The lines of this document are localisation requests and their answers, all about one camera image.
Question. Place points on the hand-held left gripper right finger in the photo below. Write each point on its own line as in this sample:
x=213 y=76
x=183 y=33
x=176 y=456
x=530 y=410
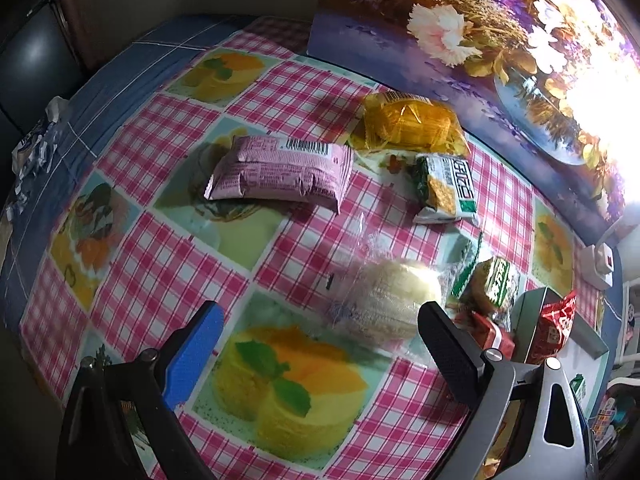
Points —
x=450 y=355

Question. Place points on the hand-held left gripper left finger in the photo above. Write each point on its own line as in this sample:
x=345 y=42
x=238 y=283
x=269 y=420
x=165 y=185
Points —
x=195 y=355

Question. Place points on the clear-wrapped pale bread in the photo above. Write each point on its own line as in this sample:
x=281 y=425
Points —
x=385 y=290

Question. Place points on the red snack packet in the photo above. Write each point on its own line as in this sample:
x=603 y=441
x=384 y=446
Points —
x=492 y=335
x=555 y=330

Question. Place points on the green white biscuit packet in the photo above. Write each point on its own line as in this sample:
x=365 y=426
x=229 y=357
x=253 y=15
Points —
x=495 y=285
x=578 y=387

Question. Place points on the pink checkered fruit-print tablecloth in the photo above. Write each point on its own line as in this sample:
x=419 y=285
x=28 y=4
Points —
x=165 y=260

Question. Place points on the green white cracker packet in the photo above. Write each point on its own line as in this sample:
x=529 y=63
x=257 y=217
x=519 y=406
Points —
x=445 y=185

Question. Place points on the white power strip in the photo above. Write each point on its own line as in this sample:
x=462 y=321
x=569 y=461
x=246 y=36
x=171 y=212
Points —
x=597 y=265

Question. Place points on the pink snack packet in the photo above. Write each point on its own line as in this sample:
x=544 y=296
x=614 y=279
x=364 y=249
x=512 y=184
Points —
x=280 y=170

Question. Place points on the yellow snack packet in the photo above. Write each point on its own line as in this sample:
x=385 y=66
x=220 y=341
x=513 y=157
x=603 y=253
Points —
x=405 y=120

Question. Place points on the crumpled white plastic bag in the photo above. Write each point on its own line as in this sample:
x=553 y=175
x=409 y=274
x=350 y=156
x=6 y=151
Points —
x=37 y=145

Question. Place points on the dark padded chair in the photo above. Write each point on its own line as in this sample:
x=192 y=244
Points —
x=35 y=55

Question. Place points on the floral wall poster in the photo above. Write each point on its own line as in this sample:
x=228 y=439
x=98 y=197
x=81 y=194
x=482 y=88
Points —
x=450 y=10

